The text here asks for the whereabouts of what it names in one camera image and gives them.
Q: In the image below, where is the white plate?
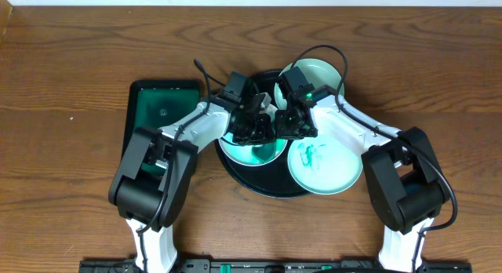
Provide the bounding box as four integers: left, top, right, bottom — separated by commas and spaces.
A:
218, 119, 288, 166

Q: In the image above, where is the green sponge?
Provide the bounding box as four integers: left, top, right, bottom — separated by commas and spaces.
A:
251, 143, 276, 162

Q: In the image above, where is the mint plate front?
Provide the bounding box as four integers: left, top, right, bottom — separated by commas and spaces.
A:
287, 135, 362, 195

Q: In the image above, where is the mint plate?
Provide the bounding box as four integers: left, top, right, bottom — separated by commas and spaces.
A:
287, 135, 362, 195
274, 58, 341, 110

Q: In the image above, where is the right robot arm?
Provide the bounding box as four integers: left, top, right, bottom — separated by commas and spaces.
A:
275, 65, 458, 272

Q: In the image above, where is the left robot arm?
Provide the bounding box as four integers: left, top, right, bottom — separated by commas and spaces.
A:
108, 72, 275, 272

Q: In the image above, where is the black round tray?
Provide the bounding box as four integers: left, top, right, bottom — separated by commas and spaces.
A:
215, 69, 329, 198

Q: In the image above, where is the black rectangular water tray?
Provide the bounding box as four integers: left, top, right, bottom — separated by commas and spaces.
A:
122, 79, 202, 153

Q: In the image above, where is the mint plate rear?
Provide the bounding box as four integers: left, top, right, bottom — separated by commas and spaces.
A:
274, 58, 341, 110

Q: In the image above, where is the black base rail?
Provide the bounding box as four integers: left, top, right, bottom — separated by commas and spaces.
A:
78, 257, 474, 273

